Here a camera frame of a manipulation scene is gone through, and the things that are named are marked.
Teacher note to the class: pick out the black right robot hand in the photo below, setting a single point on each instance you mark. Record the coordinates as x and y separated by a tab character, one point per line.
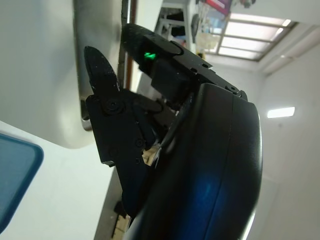
200	162

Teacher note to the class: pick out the blue plastic tray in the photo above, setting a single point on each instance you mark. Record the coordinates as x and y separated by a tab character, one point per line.
17	170

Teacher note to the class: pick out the cream two-slot toaster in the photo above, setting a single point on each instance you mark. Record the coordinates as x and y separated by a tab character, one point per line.
37	62

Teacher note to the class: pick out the white office desk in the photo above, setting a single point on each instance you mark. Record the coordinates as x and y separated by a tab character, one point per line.
172	17

